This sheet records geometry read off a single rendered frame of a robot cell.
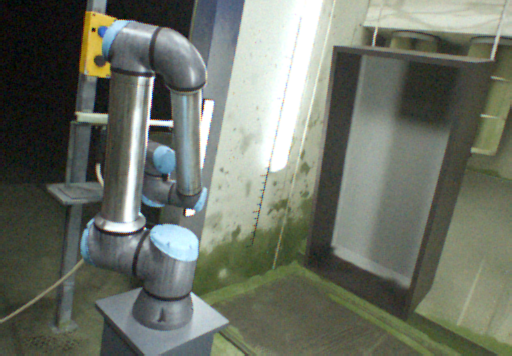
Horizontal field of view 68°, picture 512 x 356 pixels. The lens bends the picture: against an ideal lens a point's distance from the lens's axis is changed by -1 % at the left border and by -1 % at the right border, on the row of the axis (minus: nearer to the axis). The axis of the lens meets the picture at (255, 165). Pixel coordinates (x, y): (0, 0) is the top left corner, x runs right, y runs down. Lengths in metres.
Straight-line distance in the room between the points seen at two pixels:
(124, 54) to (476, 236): 2.57
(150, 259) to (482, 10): 2.46
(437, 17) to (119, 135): 2.36
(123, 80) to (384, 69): 1.43
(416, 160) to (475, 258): 1.06
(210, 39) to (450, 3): 1.67
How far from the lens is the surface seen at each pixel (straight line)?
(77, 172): 1.96
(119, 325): 1.27
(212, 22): 2.00
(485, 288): 2.93
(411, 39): 3.07
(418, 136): 2.11
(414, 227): 2.25
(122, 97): 1.08
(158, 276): 1.20
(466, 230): 3.05
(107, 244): 1.22
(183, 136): 1.17
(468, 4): 2.95
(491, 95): 2.87
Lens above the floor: 1.39
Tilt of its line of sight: 11 degrees down
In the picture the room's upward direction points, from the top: 12 degrees clockwise
